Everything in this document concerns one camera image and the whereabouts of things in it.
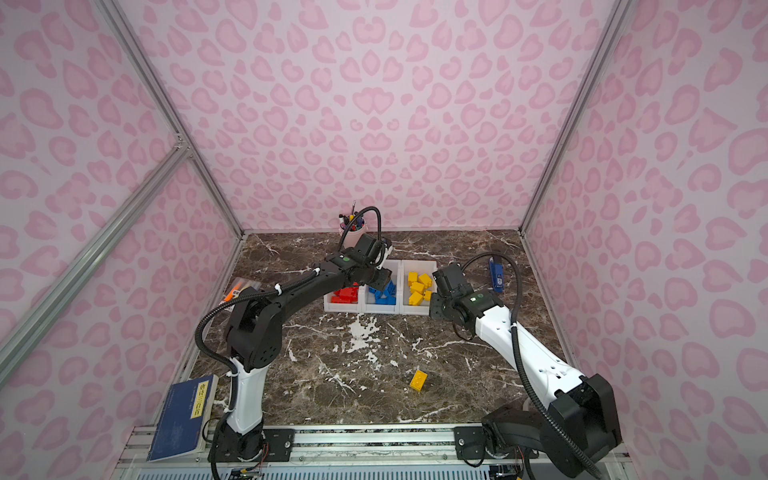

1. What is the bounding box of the red lego brick cluster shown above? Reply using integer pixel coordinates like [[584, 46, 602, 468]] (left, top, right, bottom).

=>
[[330, 284, 359, 305]]

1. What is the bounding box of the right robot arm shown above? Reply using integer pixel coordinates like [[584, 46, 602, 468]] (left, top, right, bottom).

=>
[[429, 263, 622, 479]]

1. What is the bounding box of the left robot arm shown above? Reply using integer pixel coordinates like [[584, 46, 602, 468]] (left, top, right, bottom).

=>
[[194, 206, 393, 478]]

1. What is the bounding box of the pink pen cup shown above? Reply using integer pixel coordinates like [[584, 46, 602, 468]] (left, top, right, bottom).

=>
[[338, 203, 367, 250]]

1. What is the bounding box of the white middle bin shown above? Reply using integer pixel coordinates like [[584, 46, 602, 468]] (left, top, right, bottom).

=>
[[362, 260, 402, 314]]

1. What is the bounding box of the white left bin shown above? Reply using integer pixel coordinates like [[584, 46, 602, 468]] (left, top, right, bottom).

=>
[[319, 254, 367, 313]]

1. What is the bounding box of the blue box cutter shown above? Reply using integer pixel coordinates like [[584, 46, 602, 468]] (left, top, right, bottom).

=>
[[488, 255, 505, 293]]

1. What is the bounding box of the highlighter marker pack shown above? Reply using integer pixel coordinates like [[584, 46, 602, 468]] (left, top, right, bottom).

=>
[[222, 277, 261, 303]]

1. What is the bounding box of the blue notebook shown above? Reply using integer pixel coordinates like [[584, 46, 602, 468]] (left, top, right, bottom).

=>
[[147, 374, 219, 462]]

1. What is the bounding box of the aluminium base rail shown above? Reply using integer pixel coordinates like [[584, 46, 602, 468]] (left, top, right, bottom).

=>
[[109, 423, 639, 479]]

